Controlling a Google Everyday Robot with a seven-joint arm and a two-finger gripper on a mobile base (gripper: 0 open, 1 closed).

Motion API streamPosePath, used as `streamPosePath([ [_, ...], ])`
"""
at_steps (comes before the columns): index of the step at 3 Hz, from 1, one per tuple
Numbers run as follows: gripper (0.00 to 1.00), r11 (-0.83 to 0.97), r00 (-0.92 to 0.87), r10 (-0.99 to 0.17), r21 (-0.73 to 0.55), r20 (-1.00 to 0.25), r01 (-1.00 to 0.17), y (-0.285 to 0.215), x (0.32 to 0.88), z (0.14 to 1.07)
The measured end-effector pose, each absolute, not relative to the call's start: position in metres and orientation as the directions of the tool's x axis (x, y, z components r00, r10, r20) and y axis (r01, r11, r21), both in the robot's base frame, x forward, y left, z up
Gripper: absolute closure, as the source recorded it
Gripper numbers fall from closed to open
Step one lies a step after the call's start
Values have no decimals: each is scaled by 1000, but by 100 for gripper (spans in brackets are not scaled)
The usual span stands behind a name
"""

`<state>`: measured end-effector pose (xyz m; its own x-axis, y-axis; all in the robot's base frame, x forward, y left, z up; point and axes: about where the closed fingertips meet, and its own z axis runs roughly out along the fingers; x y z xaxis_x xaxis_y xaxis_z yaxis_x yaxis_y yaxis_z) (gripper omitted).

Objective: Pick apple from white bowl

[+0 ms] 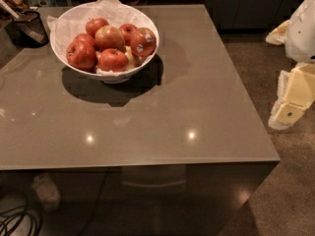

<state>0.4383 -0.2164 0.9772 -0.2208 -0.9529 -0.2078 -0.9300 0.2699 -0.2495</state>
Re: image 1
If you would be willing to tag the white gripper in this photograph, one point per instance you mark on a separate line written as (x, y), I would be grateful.
(301, 33)

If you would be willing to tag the red apple with stickers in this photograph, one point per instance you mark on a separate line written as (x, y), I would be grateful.
(143, 42)

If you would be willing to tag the pale yellow apple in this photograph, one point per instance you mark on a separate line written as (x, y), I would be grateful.
(133, 60)

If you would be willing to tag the red apple back middle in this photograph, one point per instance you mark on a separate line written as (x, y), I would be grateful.
(126, 31)

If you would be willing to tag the red apple front centre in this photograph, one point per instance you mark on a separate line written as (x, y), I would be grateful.
(113, 60)

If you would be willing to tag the large yellow-red apple centre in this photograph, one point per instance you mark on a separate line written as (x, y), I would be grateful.
(109, 37)

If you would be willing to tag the red apple back left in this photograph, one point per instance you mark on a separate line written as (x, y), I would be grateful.
(94, 25)

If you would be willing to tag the red apple front left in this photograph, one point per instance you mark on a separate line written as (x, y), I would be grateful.
(81, 55)

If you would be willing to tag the red apple left middle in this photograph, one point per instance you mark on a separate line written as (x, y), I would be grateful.
(86, 37)

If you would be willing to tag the white paper bowl liner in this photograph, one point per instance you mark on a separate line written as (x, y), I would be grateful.
(108, 4)

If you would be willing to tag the black mesh basket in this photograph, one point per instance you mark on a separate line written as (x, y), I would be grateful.
(30, 31)

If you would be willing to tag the white object under table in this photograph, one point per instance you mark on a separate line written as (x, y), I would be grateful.
(46, 191)

